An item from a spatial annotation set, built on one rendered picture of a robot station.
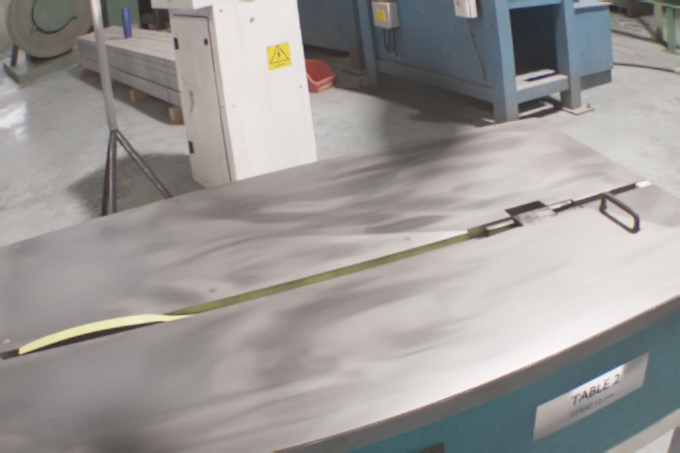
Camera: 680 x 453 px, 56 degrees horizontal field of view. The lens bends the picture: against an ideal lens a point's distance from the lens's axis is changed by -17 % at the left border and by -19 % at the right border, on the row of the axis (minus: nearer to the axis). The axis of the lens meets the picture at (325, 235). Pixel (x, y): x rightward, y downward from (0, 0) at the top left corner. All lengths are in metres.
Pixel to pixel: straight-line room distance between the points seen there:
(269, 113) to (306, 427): 2.24
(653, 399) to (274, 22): 2.19
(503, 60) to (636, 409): 2.62
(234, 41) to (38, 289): 1.87
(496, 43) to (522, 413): 2.71
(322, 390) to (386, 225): 0.31
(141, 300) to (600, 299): 0.49
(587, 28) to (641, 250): 3.35
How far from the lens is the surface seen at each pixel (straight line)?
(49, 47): 7.66
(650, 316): 0.72
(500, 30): 3.25
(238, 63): 2.66
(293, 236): 0.88
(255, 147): 2.76
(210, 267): 0.84
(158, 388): 0.66
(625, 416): 0.80
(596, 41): 4.21
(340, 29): 4.71
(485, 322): 0.69
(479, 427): 0.65
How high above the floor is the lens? 1.12
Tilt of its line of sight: 26 degrees down
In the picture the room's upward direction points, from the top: 7 degrees counter-clockwise
